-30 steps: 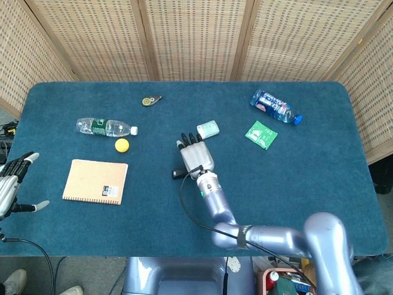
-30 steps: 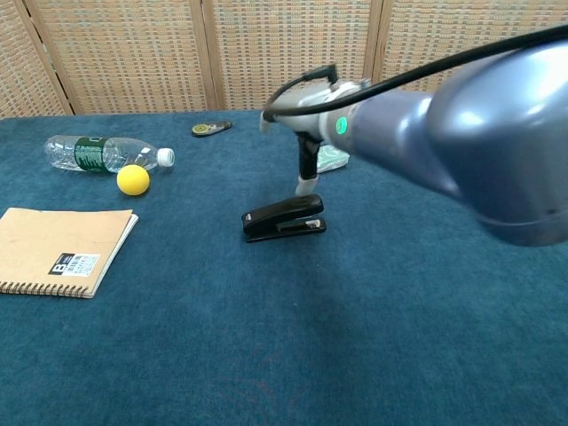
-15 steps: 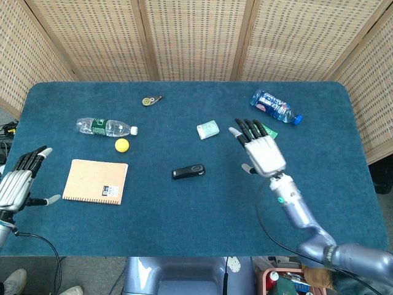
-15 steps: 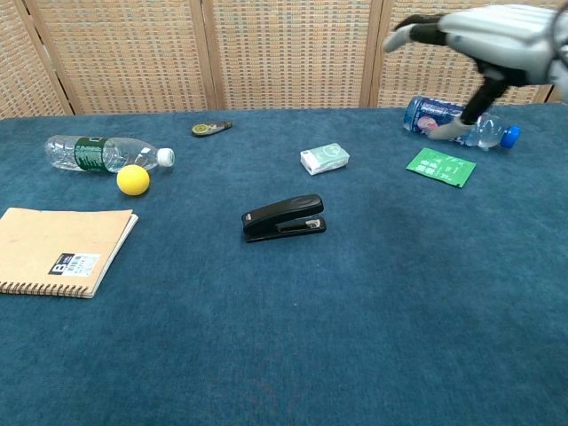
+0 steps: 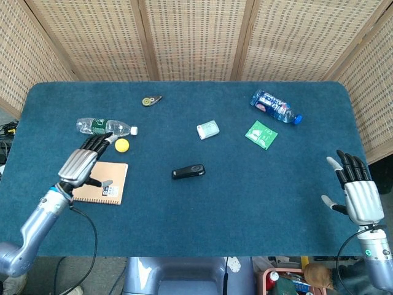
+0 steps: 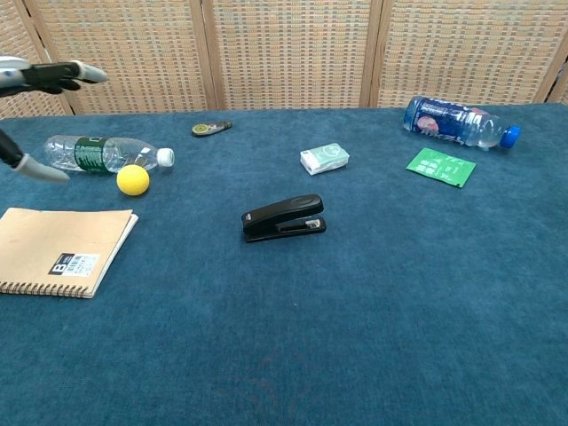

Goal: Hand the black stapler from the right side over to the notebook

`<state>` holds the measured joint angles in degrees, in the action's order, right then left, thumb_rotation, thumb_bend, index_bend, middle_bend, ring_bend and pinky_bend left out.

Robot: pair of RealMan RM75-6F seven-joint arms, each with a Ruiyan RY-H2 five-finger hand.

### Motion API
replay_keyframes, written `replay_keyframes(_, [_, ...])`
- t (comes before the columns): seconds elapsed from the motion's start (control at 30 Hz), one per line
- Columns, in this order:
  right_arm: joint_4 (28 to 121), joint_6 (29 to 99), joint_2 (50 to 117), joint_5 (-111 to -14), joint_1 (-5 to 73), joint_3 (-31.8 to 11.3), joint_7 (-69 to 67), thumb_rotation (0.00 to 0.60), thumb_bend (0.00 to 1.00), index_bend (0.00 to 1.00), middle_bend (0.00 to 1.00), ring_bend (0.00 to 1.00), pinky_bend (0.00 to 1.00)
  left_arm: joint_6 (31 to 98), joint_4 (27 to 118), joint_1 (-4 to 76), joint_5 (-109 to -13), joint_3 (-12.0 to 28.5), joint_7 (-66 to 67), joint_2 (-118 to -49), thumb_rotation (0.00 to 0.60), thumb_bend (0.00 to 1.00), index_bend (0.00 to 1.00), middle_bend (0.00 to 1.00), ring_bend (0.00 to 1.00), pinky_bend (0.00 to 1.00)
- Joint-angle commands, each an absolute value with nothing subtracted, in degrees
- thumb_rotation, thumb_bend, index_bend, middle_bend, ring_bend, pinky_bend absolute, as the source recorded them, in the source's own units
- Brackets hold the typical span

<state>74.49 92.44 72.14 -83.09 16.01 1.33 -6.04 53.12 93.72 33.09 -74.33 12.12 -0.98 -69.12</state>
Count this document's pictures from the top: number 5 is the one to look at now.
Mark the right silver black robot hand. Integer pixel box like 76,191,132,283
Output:
321,149,386,227

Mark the white sneaker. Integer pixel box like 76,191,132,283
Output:
60,285,84,295

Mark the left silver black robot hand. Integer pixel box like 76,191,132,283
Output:
57,131,115,189

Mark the green foil packet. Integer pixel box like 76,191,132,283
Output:
244,120,279,151

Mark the person with brown hair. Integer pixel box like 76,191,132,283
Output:
303,262,374,295

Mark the blue-grey robot torso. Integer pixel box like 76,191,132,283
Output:
122,256,256,295

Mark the white perforated plate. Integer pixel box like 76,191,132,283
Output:
227,256,241,273

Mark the blue water bottle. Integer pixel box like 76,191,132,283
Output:
249,89,304,125

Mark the blue felt table cover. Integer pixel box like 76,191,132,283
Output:
0,81,369,258

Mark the cable bundle with yellow plug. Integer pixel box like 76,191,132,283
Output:
0,121,17,138

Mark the small white mint box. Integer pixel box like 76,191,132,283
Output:
196,120,220,141

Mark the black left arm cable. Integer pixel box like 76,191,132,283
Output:
55,205,99,295

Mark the yellow ball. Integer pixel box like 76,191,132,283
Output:
114,138,130,153

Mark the woven bamboo screen panel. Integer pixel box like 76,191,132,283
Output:
0,0,77,119
322,0,393,165
138,0,255,82
236,0,384,82
24,0,160,82

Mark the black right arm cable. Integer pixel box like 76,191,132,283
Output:
336,226,387,279

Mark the pink plastic basket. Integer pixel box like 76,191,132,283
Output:
256,267,308,295

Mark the black cable on torso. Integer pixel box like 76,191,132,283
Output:
223,256,230,295

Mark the green book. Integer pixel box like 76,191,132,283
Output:
273,276,298,295

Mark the red bottle in basket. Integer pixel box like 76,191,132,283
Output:
265,272,279,291

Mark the clear bottle green label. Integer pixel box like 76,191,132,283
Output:
76,117,138,138

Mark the black stapler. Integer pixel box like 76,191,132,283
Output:
171,163,206,181

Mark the yellow spiral notebook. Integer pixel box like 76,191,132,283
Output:
71,162,129,206

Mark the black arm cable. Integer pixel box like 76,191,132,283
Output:
55,205,99,295
336,226,387,279

